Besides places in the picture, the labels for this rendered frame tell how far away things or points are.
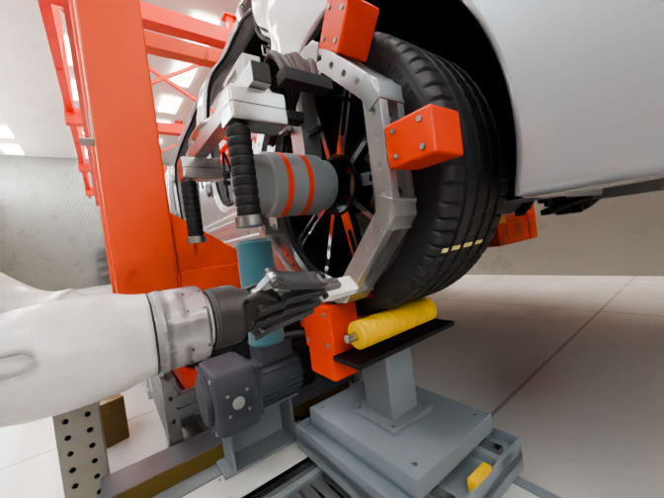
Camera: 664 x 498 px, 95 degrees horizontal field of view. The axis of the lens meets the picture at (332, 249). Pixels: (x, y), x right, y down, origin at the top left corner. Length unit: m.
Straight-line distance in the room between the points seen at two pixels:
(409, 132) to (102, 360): 0.46
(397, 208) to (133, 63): 0.93
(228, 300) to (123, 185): 0.73
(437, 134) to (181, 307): 0.39
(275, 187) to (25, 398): 0.46
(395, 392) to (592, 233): 3.50
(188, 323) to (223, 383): 0.56
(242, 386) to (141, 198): 0.61
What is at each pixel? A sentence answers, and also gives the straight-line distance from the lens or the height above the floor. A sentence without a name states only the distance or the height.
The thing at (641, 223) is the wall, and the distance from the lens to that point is 4.09.
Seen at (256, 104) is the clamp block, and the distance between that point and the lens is 0.51.
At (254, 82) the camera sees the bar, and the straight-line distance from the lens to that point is 0.51.
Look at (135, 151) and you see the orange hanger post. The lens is 1.10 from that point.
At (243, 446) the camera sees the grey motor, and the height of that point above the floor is 0.10.
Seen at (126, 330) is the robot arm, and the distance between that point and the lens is 0.36.
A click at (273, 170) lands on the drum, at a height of 0.87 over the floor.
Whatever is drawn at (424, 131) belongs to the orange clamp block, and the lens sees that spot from 0.49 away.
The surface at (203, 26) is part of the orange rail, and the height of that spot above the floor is 3.33.
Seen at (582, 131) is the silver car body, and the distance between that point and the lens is 0.56.
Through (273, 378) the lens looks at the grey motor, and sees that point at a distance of 1.00.
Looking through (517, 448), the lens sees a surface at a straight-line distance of 0.99.
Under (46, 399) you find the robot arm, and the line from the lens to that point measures 0.37.
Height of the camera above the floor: 0.71
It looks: 1 degrees down
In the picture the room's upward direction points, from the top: 7 degrees counter-clockwise
